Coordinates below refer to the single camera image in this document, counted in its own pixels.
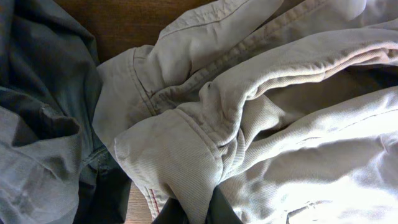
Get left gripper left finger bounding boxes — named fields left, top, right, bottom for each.
left=152, top=198, right=189, bottom=224

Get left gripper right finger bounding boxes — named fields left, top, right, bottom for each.
left=205, top=186, right=243, bottom=224

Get beige cargo shorts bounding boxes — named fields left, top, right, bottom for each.
left=93, top=0, right=397, bottom=223

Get grey crumpled garment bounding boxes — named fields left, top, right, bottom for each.
left=1, top=0, right=131, bottom=224

